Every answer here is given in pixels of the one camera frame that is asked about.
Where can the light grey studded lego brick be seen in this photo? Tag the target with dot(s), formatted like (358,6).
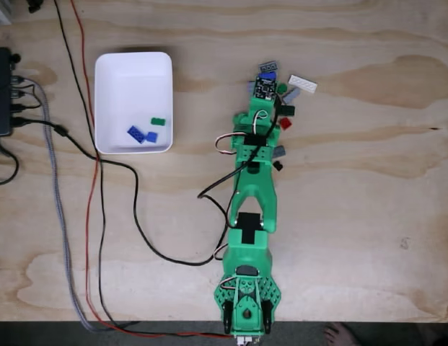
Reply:
(249,87)

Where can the dark green lego brick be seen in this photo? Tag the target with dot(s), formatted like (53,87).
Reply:
(287,110)

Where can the small green lego brick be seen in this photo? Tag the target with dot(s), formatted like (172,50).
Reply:
(281,88)

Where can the red square lego brick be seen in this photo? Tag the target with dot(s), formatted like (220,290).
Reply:
(285,123)

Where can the light grey smooth lego brick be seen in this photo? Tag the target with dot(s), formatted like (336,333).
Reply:
(292,94)

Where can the blue long lego brick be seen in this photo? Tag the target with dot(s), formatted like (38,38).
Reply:
(268,75)

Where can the dark grey lego plate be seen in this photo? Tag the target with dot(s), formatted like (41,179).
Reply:
(269,66)

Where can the dark grey long lego brick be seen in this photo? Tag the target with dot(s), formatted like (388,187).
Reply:
(280,151)

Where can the white long lego plate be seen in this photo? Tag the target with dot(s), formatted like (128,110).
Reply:
(303,84)

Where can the black small lego brick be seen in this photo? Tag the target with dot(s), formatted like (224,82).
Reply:
(278,166)

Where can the blue lego plate with studs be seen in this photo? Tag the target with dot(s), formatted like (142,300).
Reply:
(136,134)

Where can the white plastic bin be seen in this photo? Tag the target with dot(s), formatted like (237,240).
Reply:
(133,90)

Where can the person's foot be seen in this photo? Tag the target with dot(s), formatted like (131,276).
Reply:
(337,333)

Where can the black clamp knob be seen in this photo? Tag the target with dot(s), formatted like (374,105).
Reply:
(35,5)

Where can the black round plug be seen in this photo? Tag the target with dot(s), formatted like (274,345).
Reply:
(15,57)

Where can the black USB hub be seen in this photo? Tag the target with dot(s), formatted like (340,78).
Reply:
(0,93)

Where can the white power supply box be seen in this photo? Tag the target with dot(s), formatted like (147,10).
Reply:
(0,11)

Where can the black camera circuit board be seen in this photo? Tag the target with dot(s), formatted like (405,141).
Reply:
(265,87)

